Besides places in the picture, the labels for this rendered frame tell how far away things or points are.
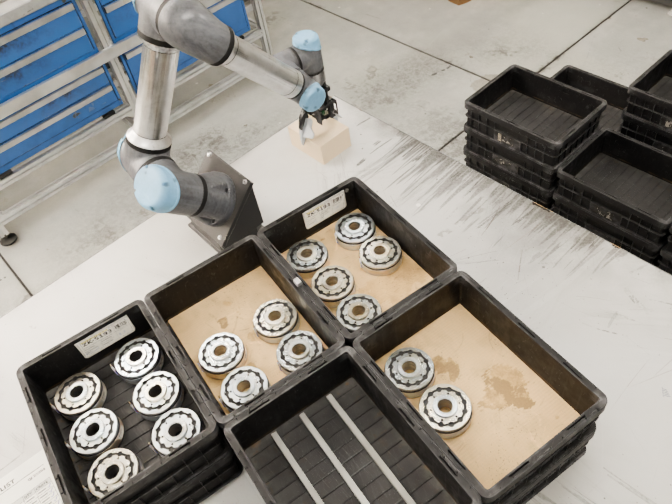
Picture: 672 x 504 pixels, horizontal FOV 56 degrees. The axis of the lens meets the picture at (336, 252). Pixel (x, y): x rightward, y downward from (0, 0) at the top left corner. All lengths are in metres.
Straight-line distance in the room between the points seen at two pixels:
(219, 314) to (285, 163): 0.69
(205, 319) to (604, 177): 1.52
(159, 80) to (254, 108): 1.96
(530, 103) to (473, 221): 0.87
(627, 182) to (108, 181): 2.39
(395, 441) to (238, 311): 0.49
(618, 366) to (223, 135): 2.42
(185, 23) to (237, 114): 2.11
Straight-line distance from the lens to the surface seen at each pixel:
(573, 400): 1.32
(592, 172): 2.45
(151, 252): 1.91
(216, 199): 1.69
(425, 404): 1.29
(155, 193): 1.62
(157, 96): 1.63
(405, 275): 1.50
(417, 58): 3.72
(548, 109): 2.53
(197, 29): 1.45
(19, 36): 3.00
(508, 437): 1.30
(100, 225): 3.18
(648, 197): 2.40
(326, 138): 1.98
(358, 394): 1.34
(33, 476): 1.66
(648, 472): 1.47
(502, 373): 1.36
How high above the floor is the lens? 2.01
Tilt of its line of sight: 49 degrees down
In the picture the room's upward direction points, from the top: 12 degrees counter-clockwise
